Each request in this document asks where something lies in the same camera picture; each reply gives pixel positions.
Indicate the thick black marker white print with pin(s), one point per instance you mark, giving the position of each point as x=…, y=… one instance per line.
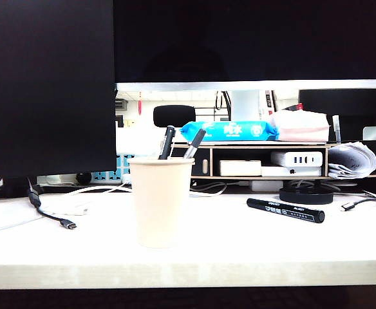
x=285, y=210

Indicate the beige paper cup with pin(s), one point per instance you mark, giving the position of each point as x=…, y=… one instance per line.
x=160, y=206

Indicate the black wooden desk organizer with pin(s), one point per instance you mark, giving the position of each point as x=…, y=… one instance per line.
x=197, y=167

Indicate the black pen with clip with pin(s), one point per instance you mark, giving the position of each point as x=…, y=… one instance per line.
x=166, y=141

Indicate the black chair headrest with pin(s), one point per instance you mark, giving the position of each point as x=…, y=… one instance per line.
x=174, y=116

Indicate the blue wet wipes pack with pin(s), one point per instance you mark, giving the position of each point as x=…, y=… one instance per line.
x=230, y=130

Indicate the white square power adapter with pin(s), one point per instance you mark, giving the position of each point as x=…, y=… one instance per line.
x=239, y=168

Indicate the red hanging ornament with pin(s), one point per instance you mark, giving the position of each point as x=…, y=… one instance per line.
x=140, y=106

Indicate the silver monitor stand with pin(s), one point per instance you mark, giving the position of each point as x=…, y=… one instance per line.
x=244, y=104

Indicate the white block under organizer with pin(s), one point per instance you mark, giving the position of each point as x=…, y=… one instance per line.
x=266, y=186

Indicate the white blue power strip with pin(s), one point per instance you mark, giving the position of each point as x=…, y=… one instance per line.
x=99, y=176

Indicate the flat white box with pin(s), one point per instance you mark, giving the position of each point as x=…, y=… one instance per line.
x=281, y=171

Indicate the black round knob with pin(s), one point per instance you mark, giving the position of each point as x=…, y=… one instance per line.
x=83, y=178

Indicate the white multi-port charger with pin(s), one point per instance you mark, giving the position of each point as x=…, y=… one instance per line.
x=295, y=159

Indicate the pink tissue pack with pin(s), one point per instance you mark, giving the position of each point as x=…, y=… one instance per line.
x=300, y=127

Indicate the black round base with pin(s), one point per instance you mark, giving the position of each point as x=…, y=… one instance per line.
x=305, y=195

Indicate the silver bezel monitor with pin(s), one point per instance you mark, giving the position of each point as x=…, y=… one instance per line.
x=255, y=38

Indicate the black frameless monitor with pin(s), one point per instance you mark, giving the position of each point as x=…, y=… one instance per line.
x=46, y=90

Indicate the rolled printed papers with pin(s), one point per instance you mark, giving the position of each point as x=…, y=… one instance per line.
x=352, y=161

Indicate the black background monitor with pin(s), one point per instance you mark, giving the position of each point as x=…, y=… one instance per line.
x=352, y=103

